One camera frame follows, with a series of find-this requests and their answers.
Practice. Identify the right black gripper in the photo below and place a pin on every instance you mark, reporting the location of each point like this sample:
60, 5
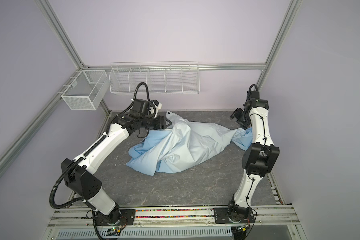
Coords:
236, 115

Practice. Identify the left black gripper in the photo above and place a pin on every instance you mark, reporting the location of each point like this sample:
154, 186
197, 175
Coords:
161, 124

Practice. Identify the light blue jacket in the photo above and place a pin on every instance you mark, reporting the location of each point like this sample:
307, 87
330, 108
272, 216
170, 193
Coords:
184, 145

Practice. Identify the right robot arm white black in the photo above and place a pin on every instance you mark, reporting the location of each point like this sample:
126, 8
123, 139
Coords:
260, 157

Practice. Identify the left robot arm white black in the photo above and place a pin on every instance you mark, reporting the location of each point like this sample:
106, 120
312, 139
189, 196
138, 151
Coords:
78, 174

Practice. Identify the small white mesh basket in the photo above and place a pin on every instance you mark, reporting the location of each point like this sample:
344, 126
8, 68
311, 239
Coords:
86, 90

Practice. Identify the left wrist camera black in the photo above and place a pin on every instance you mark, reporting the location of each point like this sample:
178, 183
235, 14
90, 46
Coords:
144, 108

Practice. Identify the long white wire basket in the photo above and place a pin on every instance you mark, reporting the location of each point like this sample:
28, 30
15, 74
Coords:
161, 77

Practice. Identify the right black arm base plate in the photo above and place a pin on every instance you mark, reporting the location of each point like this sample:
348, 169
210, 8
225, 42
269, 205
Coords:
235, 216

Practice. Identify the aluminium front rail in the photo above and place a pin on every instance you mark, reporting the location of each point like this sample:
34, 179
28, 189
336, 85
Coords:
204, 216

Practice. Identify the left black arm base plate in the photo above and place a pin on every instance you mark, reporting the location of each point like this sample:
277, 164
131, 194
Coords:
123, 217

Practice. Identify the white slotted cable duct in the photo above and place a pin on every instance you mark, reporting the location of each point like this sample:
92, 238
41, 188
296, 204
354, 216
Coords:
145, 233

